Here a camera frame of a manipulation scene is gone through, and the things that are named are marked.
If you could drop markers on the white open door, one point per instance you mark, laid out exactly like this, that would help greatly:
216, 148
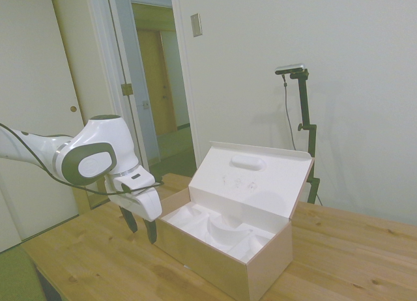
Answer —
125, 86

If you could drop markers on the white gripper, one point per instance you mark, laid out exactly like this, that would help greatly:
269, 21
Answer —
138, 193

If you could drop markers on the white moulded box insert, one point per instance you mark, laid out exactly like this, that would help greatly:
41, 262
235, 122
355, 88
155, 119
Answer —
216, 231

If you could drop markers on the grey stereo camera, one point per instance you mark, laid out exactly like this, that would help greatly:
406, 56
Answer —
290, 68

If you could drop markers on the white closet door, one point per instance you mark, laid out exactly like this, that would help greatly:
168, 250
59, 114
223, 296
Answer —
32, 112

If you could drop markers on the black camera stand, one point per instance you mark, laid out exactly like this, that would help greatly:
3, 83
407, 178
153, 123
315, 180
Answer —
306, 131

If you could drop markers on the cardboard box with hinged lid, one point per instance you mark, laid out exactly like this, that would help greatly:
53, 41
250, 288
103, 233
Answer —
234, 216

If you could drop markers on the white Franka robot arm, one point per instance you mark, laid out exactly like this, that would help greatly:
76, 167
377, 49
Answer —
97, 144

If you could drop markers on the brass door hinge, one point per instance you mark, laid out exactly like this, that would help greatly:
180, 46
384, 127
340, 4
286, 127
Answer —
126, 89

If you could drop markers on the beige wall switch plate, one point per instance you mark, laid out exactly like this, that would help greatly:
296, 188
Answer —
196, 25

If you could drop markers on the green chair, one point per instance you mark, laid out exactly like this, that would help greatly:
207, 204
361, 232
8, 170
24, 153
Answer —
18, 278

